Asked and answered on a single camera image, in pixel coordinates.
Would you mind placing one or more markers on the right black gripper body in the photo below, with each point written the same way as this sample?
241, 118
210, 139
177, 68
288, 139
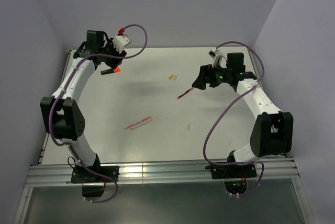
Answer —
209, 70

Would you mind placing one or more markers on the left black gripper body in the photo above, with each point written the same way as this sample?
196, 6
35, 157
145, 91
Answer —
110, 49

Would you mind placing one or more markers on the dark red pen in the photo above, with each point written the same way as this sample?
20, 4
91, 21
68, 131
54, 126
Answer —
185, 93

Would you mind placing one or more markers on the black orange highlighter pen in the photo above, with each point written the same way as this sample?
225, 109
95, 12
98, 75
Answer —
110, 71

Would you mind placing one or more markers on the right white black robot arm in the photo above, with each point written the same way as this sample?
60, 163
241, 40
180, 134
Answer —
272, 132

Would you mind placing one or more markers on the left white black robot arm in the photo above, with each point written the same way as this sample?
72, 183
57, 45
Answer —
61, 114

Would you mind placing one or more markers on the red pen with clear barrel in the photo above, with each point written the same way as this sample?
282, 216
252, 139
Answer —
137, 123

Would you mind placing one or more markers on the white pen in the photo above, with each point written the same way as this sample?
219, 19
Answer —
140, 124

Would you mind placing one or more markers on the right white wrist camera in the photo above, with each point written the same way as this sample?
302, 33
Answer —
216, 55

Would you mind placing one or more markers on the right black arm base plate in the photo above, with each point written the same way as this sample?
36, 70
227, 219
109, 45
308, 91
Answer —
224, 171

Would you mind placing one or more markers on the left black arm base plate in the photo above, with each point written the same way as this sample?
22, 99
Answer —
81, 175

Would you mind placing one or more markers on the aluminium frame rail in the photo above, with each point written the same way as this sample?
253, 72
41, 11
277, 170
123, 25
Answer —
155, 173

